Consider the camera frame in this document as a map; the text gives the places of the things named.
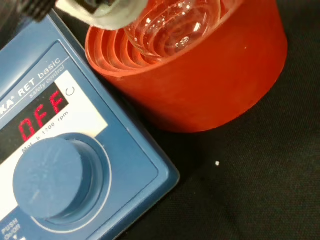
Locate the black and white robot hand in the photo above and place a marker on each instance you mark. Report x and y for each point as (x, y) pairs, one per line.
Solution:
(107, 17)

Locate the blue base laboratory heater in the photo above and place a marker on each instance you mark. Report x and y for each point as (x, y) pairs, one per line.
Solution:
(125, 162)

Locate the black bench cloth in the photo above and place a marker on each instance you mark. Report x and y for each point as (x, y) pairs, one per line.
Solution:
(250, 187)

